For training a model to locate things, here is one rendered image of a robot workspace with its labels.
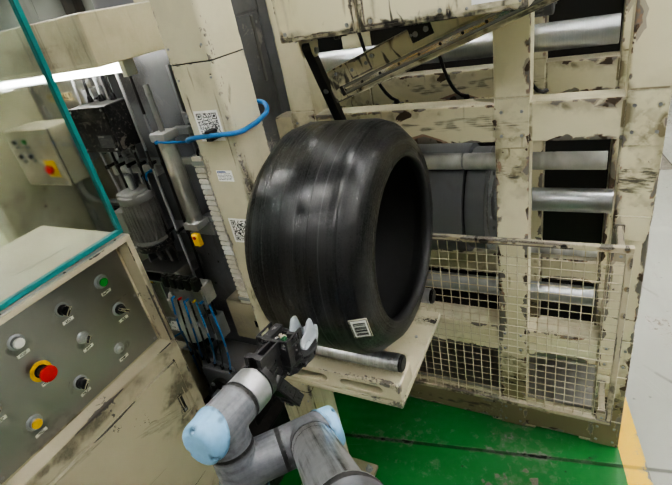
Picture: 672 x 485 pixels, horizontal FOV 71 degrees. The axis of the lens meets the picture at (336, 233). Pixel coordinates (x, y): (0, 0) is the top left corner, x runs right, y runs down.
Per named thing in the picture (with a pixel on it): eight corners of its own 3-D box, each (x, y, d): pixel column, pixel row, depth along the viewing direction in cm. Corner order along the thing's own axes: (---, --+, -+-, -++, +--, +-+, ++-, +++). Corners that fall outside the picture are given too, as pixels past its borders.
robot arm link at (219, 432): (189, 466, 75) (170, 424, 72) (232, 417, 84) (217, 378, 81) (225, 476, 71) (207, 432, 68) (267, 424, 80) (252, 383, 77)
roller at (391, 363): (281, 349, 131) (282, 333, 131) (290, 347, 135) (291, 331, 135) (399, 374, 115) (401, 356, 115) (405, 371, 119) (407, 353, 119)
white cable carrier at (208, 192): (240, 302, 144) (190, 156, 122) (250, 292, 148) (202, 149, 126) (252, 304, 142) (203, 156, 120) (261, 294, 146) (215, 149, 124)
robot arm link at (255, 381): (263, 421, 80) (226, 410, 84) (278, 403, 84) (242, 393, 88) (255, 386, 77) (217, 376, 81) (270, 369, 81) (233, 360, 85)
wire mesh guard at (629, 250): (364, 372, 198) (334, 228, 165) (366, 369, 199) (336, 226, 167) (610, 426, 156) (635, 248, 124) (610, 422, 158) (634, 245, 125)
